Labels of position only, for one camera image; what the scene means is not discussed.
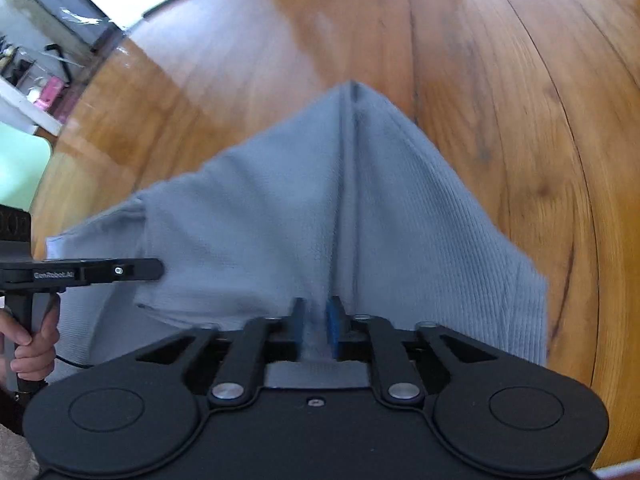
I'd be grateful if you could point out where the pink item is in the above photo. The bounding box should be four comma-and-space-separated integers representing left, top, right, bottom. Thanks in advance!
34, 77, 66, 111

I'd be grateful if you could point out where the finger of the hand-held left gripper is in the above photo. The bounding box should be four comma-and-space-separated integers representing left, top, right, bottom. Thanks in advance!
81, 257, 165, 286

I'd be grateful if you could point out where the beige cloth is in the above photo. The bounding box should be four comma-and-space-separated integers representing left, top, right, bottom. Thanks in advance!
0, 422, 42, 480

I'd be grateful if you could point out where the person's left hand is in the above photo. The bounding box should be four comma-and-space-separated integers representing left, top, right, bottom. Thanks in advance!
0, 292, 62, 384

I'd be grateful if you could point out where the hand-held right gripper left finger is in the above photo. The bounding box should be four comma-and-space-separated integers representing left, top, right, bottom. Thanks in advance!
135, 297, 307, 409

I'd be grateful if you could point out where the white shelf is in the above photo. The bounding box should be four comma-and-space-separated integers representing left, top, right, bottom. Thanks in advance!
0, 77, 64, 137

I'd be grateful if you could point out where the grey garment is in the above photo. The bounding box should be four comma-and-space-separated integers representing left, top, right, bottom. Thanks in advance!
45, 80, 551, 392

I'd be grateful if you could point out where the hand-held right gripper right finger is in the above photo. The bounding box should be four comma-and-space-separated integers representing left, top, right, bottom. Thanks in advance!
326, 296, 499, 407

